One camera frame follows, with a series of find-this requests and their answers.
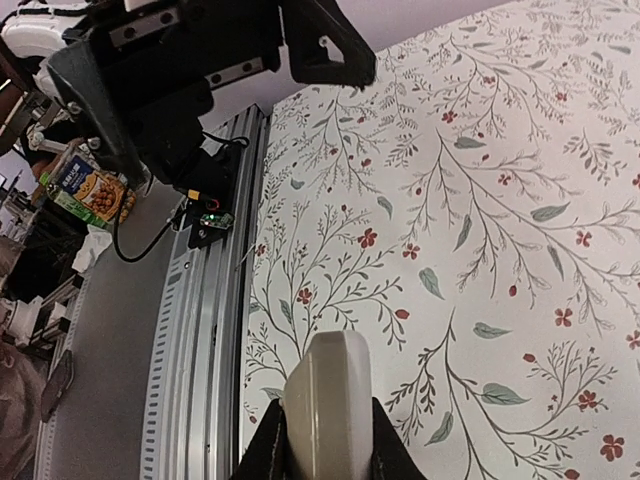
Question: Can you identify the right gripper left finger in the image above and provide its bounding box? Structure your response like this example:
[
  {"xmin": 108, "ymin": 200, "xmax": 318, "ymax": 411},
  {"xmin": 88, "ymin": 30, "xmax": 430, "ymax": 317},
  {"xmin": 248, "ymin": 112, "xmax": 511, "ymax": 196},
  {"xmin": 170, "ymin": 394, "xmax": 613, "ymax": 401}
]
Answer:
[{"xmin": 232, "ymin": 400, "xmax": 295, "ymax": 480}]

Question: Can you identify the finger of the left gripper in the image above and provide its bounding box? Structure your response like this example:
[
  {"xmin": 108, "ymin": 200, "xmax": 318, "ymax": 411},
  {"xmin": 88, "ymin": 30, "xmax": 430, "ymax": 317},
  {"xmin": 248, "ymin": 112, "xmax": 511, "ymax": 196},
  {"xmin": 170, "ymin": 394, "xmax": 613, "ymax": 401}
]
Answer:
[{"xmin": 280, "ymin": 0, "xmax": 376, "ymax": 89}]

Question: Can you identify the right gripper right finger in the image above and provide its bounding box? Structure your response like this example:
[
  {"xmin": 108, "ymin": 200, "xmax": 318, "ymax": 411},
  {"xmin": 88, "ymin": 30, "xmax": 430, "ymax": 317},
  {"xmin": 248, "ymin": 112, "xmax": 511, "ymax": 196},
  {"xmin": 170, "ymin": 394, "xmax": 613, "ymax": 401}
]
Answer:
[{"xmin": 371, "ymin": 398, "xmax": 425, "ymax": 480}]

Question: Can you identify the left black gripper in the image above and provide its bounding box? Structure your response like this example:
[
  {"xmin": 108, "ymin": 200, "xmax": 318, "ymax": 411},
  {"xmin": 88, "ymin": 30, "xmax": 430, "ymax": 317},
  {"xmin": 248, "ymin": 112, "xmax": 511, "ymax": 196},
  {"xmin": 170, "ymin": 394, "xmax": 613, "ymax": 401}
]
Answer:
[{"xmin": 47, "ymin": 1, "xmax": 284, "ymax": 185}]

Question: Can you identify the white grey remote control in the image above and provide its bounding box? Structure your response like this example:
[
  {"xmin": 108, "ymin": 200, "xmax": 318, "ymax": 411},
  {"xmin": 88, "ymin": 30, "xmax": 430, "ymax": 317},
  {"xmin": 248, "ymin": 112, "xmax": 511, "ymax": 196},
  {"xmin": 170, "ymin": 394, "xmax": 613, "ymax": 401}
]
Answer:
[{"xmin": 281, "ymin": 331, "xmax": 373, "ymax": 479}]

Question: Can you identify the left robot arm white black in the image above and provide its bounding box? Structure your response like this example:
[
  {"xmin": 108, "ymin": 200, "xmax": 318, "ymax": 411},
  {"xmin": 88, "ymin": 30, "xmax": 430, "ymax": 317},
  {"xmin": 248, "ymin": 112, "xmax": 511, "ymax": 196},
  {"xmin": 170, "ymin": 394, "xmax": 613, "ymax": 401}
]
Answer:
[{"xmin": 1, "ymin": 1, "xmax": 376, "ymax": 190}]

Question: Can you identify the snack box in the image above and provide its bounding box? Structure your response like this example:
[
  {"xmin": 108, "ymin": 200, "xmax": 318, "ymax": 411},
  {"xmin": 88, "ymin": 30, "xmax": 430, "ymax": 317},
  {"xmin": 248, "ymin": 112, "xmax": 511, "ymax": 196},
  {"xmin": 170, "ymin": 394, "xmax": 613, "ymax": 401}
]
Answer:
[{"xmin": 39, "ymin": 151, "xmax": 137, "ymax": 230}]

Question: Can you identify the floral patterned table mat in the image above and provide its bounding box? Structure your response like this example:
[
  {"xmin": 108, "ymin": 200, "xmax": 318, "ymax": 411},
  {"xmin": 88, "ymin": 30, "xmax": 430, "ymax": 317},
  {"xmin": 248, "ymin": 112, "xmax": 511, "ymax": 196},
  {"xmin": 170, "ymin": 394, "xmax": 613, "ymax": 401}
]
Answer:
[{"xmin": 240, "ymin": 1, "xmax": 639, "ymax": 479}]

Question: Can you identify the aluminium front rail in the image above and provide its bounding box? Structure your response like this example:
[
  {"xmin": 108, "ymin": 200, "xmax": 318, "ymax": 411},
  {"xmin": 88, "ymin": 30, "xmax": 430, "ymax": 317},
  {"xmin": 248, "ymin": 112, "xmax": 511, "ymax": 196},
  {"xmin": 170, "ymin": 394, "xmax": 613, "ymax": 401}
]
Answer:
[{"xmin": 29, "ymin": 102, "xmax": 274, "ymax": 480}]

